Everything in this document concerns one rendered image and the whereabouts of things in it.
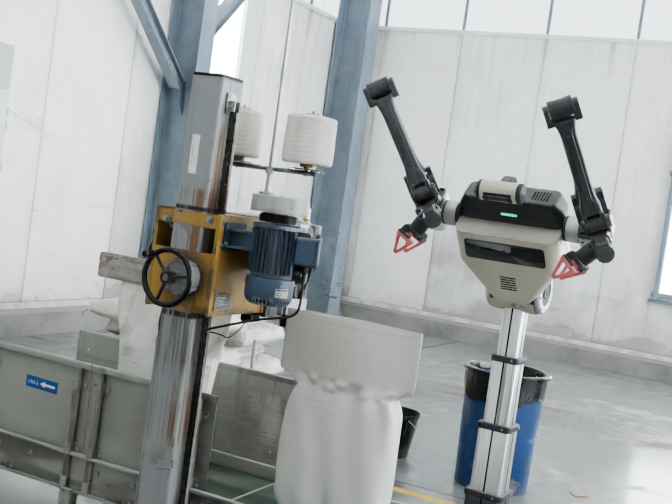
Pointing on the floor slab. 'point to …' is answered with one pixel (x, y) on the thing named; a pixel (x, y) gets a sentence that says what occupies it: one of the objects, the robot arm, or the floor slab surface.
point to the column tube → (207, 158)
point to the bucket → (407, 430)
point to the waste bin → (532, 400)
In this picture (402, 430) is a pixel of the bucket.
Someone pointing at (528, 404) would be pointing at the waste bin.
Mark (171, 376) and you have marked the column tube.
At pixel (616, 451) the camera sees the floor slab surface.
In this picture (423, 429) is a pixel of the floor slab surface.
